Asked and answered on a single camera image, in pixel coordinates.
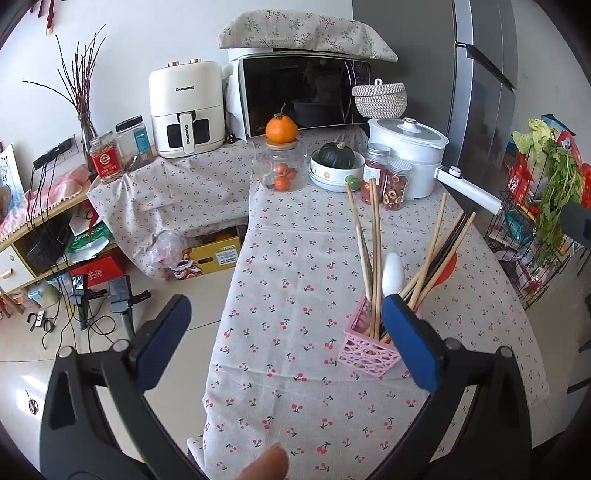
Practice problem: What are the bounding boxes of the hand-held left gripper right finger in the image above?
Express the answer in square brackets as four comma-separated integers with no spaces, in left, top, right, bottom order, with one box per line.
[369,294,534,480]

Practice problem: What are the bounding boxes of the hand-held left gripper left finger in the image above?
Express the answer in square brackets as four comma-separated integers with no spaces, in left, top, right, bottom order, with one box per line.
[39,294,192,480]

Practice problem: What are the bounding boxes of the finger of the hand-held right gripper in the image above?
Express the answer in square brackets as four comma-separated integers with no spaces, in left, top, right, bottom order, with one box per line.
[560,200,591,254]

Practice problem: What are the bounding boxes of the pink plastic utensil basket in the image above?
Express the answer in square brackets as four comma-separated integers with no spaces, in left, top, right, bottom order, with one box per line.
[337,295,419,380]

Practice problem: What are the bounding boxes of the white spoon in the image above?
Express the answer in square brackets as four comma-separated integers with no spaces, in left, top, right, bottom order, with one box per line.
[381,252,406,298]

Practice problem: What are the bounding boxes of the red spoon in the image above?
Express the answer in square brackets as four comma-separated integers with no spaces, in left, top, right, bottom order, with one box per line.
[434,251,459,289]

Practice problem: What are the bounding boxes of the dark chopstick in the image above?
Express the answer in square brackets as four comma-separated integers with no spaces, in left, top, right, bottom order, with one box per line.
[406,211,475,305]
[402,212,468,301]

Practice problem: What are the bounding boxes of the light bamboo chopstick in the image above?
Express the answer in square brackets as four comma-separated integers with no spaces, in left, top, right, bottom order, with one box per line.
[409,212,477,310]
[409,193,448,303]

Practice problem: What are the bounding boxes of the brown wooden chopstick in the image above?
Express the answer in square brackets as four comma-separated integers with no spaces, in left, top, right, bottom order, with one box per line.
[375,179,383,296]
[369,179,378,335]

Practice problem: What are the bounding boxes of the person's left hand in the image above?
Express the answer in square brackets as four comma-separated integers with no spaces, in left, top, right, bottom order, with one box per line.
[240,443,289,480]

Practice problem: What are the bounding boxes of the bunch of leafy greens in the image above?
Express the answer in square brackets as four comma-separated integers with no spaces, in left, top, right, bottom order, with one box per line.
[536,138,585,264]

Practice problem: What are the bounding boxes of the red plastic bag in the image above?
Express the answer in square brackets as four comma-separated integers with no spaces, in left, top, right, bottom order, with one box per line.
[556,131,591,208]

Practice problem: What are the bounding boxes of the red snack packet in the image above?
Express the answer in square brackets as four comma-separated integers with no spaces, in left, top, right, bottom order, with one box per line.
[508,157,532,204]

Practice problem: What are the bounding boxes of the clear plastic bag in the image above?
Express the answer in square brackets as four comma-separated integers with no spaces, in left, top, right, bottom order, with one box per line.
[148,231,188,271]

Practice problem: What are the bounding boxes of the red box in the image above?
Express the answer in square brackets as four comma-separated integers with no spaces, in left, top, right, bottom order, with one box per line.
[69,256,125,291]

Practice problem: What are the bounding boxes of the napa cabbage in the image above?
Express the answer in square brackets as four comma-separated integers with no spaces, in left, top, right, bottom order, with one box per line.
[512,119,561,158]

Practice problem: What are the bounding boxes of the yellow cardboard box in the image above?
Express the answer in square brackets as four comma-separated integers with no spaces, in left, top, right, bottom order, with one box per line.
[182,226,243,278]

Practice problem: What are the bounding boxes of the cherry print tablecloth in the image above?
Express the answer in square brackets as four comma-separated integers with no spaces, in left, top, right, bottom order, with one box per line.
[187,124,550,480]

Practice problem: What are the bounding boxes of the green packet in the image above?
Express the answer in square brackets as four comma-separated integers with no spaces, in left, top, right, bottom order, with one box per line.
[67,224,116,259]

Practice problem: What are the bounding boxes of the small flower print cloth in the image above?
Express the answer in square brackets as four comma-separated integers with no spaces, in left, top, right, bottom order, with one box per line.
[88,138,259,280]

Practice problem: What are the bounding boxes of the jar of dried fruit rings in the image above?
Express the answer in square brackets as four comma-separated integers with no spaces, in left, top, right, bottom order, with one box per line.
[381,157,413,212]

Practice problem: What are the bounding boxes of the jar of red berries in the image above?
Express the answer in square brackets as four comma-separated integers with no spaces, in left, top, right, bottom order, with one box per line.
[363,143,392,204]

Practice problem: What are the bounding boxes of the wooden side shelf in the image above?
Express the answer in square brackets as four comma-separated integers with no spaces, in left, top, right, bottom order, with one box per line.
[0,185,121,296]

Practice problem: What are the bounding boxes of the white electric pot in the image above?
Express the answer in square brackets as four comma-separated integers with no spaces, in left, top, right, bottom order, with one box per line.
[368,117,502,215]

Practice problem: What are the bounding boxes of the grey refrigerator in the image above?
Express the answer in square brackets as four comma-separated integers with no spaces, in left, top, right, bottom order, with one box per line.
[352,0,518,195]

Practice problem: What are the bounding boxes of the white flower print bowl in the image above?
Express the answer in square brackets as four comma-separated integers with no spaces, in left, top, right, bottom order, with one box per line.
[308,148,365,192]

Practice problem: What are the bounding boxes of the pink cloth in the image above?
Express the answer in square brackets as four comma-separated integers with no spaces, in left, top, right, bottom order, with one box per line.
[28,166,90,204]

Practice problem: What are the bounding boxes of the red label jar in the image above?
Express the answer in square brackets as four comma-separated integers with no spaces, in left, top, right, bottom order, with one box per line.
[89,131,124,181]

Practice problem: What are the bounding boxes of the dark green squash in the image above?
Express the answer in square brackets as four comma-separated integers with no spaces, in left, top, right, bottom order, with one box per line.
[318,142,356,168]

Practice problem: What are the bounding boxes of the clear glass jar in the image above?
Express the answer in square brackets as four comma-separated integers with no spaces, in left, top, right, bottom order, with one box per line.
[255,141,309,192]

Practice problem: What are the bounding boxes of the blue label jar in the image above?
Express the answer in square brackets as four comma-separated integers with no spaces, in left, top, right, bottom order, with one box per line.
[115,115,155,167]

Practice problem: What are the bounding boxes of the black power strip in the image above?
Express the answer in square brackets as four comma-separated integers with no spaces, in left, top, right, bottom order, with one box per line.
[33,141,75,169]

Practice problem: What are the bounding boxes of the large orange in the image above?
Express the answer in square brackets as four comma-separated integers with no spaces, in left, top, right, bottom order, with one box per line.
[265,105,297,145]

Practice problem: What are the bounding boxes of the dried branches in vase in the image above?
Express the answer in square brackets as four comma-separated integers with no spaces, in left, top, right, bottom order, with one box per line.
[23,25,107,174]

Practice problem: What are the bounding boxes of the black microwave oven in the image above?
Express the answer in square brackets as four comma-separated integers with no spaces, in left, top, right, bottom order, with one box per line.
[226,46,372,139]

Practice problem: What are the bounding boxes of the floral cloth cover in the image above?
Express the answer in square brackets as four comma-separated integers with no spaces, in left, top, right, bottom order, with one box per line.
[218,11,399,63]

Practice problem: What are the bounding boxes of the black wire rack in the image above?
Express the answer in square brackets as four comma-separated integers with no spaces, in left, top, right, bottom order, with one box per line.
[485,185,591,310]

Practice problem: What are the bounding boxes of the black chair frame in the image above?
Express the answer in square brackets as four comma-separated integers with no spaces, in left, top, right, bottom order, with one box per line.
[567,342,591,395]

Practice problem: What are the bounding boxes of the woven rope basket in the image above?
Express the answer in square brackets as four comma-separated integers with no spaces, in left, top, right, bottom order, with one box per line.
[352,79,408,120]

